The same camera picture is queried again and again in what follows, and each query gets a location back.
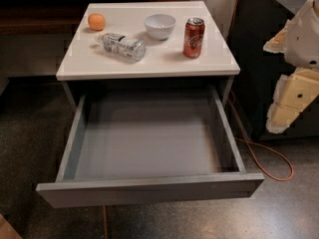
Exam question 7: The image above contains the grey top drawer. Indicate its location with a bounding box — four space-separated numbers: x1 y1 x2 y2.
37 86 264 208

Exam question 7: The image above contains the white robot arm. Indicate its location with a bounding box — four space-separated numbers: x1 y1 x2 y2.
263 0 319 133

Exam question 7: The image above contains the white-topped grey drawer cabinet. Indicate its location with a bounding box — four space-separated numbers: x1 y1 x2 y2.
56 1 240 100

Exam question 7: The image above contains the black cabinet with counter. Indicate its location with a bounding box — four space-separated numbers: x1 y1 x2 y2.
227 0 319 140

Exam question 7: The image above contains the red cola can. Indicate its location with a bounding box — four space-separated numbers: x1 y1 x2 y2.
183 17 205 59

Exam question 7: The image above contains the white bowl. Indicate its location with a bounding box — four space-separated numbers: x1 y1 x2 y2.
144 14 176 40

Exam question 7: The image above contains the clear plastic water bottle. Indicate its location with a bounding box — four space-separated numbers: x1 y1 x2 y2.
101 33 147 61

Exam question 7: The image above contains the orange fruit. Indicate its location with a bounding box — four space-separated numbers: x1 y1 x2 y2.
88 13 106 31

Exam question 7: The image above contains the dark wooden bench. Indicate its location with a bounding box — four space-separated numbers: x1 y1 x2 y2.
0 0 188 35

